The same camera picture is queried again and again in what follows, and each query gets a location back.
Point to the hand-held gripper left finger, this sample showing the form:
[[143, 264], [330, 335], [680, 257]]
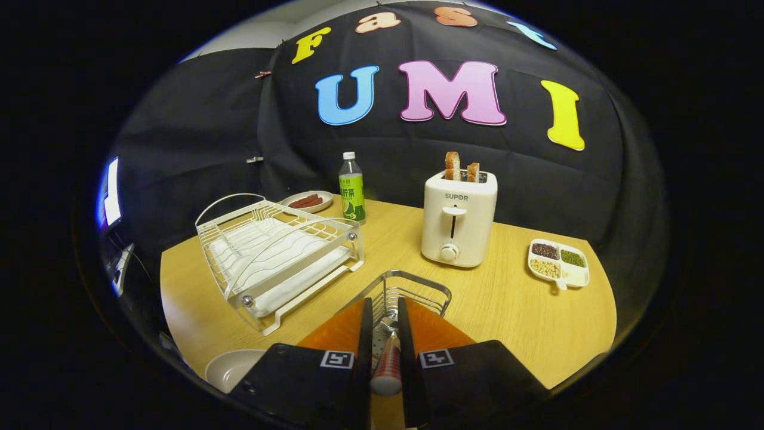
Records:
[[365, 370]]

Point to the grey round plate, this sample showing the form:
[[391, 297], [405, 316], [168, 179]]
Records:
[[233, 367]]

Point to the green label drink bottle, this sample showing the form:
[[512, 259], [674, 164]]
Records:
[[352, 200]]

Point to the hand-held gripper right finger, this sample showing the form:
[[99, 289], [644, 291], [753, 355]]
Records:
[[406, 370]]

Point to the bright screen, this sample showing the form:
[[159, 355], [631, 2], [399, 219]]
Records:
[[111, 197]]

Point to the red meat piece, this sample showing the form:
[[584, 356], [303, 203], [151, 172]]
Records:
[[303, 200], [311, 203]]

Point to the white divided bean dish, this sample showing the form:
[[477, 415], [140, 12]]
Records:
[[576, 276]]

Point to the toasted bread slice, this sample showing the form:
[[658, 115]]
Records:
[[452, 166], [473, 172]]

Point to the black backdrop cloth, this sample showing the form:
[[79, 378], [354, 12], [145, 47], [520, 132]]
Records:
[[525, 179]]

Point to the white toaster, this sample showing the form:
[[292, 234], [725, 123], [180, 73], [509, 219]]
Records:
[[471, 233]]

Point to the small grey meat plate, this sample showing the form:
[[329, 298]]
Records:
[[325, 197]]

